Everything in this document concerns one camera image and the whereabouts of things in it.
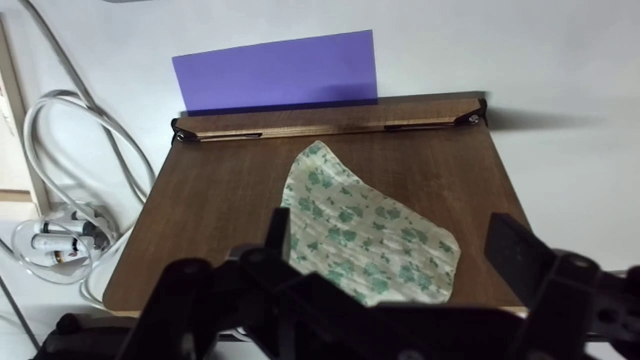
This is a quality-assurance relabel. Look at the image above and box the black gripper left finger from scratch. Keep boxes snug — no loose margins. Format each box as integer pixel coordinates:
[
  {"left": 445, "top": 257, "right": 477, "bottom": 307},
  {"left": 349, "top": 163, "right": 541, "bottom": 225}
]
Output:
[{"left": 229, "top": 207, "right": 296, "bottom": 282}]

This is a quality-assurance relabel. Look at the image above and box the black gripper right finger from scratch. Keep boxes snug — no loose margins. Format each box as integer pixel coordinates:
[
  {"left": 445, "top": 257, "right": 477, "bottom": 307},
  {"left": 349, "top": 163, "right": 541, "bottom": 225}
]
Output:
[{"left": 482, "top": 213, "right": 606, "bottom": 337}]

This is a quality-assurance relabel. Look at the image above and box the white cloth with green print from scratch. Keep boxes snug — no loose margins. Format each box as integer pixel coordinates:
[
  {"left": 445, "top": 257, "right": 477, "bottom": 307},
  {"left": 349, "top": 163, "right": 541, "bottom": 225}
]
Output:
[{"left": 281, "top": 139, "right": 465, "bottom": 309}]

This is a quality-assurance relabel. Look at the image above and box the brown wooden book stand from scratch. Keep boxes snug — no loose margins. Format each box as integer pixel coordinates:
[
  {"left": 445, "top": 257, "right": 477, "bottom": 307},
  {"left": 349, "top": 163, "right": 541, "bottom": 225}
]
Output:
[{"left": 100, "top": 90, "right": 531, "bottom": 321}]

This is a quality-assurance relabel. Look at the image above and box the purple plastic sheet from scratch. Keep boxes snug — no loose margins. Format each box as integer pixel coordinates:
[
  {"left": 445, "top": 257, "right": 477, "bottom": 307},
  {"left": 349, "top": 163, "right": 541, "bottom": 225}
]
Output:
[{"left": 170, "top": 29, "right": 381, "bottom": 116}]

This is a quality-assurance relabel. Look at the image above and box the thin grey cable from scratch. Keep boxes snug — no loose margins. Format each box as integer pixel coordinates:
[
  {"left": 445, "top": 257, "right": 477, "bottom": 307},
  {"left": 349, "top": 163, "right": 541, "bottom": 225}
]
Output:
[{"left": 18, "top": 0, "right": 150, "bottom": 207}]

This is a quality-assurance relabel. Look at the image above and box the thick white looped cable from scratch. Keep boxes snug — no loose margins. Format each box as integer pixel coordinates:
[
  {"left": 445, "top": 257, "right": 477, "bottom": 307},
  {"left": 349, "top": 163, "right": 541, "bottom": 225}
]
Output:
[{"left": 10, "top": 88, "right": 159, "bottom": 307}]

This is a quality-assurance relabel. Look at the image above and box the thin black cable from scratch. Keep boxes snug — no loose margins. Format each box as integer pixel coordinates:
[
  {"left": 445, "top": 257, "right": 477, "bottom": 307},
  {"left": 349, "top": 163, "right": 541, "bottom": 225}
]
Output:
[{"left": 0, "top": 274, "right": 42, "bottom": 352}]

